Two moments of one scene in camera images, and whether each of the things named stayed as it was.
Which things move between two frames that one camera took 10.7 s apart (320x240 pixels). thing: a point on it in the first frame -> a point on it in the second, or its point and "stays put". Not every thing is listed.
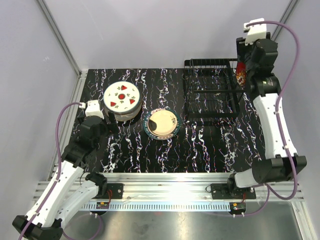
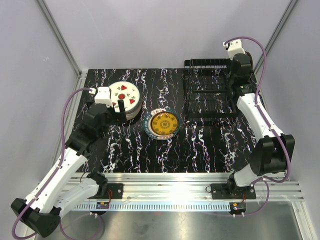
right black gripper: (241, 48) -> (250, 72)
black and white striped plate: (127, 116) stays put
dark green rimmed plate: (149, 134) stays put
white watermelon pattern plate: (121, 96) stays put
